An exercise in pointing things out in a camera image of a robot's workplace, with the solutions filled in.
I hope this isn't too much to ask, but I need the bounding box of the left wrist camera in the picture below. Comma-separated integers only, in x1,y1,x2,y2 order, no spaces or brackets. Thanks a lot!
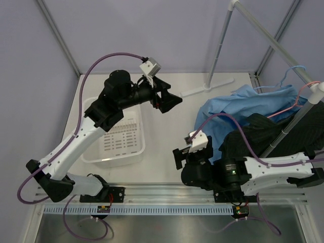
140,57,161,77

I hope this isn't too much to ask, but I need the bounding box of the blue wire hanger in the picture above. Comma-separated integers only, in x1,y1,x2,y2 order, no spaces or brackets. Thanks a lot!
254,64,308,91

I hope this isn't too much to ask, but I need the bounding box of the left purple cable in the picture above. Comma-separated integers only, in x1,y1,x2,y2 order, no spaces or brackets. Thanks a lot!
17,52,148,205

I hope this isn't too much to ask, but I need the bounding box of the white plastic basket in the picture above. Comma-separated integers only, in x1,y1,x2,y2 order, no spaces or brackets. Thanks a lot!
80,105,145,168

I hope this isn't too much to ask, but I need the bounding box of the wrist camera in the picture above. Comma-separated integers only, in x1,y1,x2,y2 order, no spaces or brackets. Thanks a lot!
140,57,161,77
184,131,208,153

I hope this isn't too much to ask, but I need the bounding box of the black striped shirt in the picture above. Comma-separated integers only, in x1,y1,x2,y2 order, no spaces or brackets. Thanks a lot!
219,101,323,158

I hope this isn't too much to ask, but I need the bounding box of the blue shirt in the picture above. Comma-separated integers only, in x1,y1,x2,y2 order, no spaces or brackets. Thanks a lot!
194,85,298,162

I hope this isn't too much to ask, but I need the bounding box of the pink wire hanger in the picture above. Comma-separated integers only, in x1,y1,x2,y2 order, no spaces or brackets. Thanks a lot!
267,81,321,118

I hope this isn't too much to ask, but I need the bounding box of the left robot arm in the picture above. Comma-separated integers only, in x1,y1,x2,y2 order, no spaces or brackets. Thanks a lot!
26,70,182,203

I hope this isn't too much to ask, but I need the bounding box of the purple cable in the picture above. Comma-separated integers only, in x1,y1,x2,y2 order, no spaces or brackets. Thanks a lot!
17,52,148,205
189,113,324,168

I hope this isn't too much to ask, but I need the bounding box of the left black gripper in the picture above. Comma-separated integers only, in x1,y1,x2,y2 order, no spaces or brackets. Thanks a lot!
117,74,181,112

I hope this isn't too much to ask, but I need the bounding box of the white clothes rack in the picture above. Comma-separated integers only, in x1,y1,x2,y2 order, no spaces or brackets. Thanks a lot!
180,1,323,157

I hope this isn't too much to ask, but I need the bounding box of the aluminium mounting rail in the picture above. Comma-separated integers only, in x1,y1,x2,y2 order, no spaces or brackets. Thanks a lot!
33,183,308,206

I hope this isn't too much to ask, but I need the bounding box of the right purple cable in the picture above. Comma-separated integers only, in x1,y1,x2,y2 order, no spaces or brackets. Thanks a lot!
189,113,324,168

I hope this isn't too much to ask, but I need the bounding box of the white slotted cable duct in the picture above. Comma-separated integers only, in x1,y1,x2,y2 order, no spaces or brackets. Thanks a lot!
43,205,233,216

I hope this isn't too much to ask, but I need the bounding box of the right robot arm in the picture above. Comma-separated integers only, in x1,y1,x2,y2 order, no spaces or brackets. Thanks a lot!
173,134,323,203

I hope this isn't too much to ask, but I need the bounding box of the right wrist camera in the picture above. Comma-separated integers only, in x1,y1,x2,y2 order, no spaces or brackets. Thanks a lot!
184,131,208,153

